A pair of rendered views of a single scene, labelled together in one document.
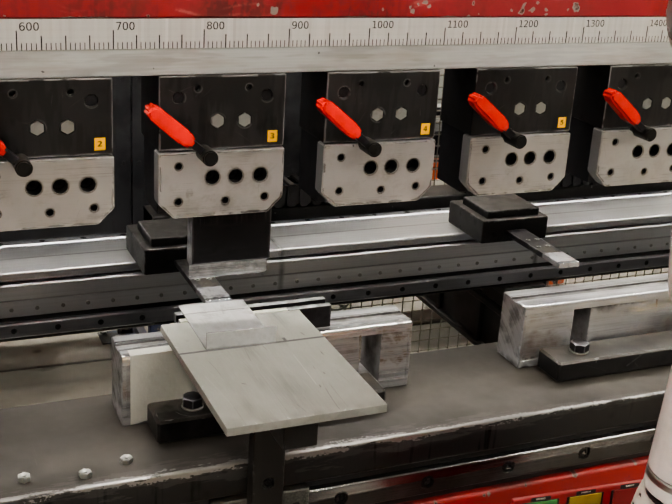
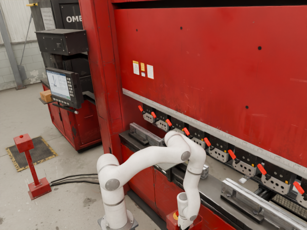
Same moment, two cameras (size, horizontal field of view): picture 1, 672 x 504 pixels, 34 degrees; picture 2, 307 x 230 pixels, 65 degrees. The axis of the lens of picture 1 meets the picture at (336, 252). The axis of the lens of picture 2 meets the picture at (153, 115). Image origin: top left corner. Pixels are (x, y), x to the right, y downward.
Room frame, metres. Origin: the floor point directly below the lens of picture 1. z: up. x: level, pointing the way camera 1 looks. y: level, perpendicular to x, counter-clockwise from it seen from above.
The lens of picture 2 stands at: (0.69, -1.49, 2.16)
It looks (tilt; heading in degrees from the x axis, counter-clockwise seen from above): 25 degrees down; 78
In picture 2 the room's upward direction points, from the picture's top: 3 degrees counter-clockwise
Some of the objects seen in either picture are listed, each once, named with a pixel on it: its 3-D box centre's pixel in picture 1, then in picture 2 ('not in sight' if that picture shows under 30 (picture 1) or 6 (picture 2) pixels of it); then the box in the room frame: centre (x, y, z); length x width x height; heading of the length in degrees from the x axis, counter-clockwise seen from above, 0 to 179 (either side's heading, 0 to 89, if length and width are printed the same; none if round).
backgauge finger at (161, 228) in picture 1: (190, 260); not in sight; (1.42, 0.20, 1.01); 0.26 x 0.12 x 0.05; 24
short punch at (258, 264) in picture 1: (229, 239); not in sight; (1.27, 0.13, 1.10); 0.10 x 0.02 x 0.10; 114
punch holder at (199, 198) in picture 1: (212, 137); (181, 126); (1.26, 0.15, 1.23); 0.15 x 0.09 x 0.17; 114
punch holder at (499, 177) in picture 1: (505, 123); (221, 146); (1.43, -0.21, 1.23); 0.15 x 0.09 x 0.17; 114
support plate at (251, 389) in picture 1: (266, 365); (170, 159); (1.14, 0.07, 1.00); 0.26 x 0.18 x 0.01; 24
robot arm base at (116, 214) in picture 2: not in sight; (115, 210); (0.66, -0.44, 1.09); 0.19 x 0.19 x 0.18
